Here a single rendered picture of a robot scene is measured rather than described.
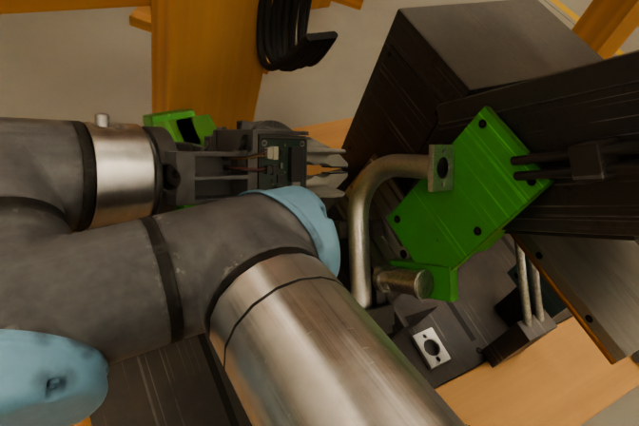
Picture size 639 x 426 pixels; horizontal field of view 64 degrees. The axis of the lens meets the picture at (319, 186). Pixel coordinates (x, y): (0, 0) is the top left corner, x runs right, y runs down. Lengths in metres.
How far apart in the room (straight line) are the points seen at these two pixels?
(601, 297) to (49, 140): 0.63
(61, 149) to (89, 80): 2.11
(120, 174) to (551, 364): 0.77
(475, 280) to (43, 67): 2.05
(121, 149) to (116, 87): 2.06
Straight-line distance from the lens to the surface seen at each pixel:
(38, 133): 0.35
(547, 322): 0.84
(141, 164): 0.36
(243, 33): 0.72
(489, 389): 0.87
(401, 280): 0.67
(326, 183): 0.50
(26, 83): 2.46
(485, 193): 0.62
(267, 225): 0.29
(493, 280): 0.97
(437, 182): 0.62
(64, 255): 0.29
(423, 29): 0.77
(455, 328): 0.89
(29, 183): 0.33
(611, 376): 1.02
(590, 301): 0.73
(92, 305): 0.28
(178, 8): 0.67
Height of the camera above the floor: 1.61
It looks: 49 degrees down
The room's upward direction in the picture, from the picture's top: 21 degrees clockwise
